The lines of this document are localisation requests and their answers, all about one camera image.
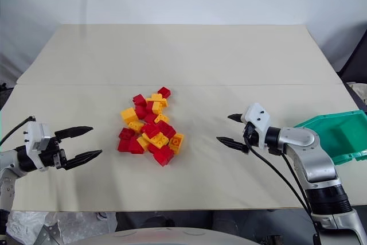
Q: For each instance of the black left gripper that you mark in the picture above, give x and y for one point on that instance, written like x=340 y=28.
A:
x=53 y=157

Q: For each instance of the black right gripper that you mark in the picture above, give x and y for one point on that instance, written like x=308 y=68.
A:
x=250 y=136

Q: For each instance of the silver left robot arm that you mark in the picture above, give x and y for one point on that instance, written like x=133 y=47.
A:
x=8 y=160

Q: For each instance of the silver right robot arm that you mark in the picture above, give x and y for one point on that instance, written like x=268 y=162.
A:
x=318 y=164

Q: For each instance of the green plastic bin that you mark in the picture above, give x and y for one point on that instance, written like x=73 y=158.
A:
x=349 y=130

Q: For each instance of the red toy building block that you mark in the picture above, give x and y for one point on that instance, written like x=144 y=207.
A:
x=154 y=148
x=163 y=156
x=126 y=133
x=171 y=133
x=163 y=126
x=123 y=144
x=140 y=112
x=136 y=145
x=149 y=106
x=138 y=100
x=148 y=129
x=164 y=91
x=150 y=118

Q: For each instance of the yellow toy building block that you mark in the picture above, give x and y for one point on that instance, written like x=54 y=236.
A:
x=142 y=142
x=158 y=108
x=157 y=97
x=161 y=118
x=135 y=126
x=129 y=115
x=176 y=143
x=157 y=137

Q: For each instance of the clear crumpled plastic wrap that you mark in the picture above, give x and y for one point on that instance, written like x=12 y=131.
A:
x=25 y=225

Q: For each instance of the white rounded robot torso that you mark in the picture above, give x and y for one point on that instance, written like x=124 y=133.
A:
x=160 y=235

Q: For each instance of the black furniture piece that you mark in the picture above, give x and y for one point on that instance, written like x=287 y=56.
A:
x=357 y=61

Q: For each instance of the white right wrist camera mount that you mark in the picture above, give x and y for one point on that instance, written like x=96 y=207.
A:
x=256 y=114

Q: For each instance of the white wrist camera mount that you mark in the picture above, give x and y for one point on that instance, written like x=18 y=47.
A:
x=256 y=114
x=35 y=133

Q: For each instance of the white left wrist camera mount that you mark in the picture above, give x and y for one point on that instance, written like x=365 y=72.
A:
x=35 y=133

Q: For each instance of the silver metal bracket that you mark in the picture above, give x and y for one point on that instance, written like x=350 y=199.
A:
x=47 y=233

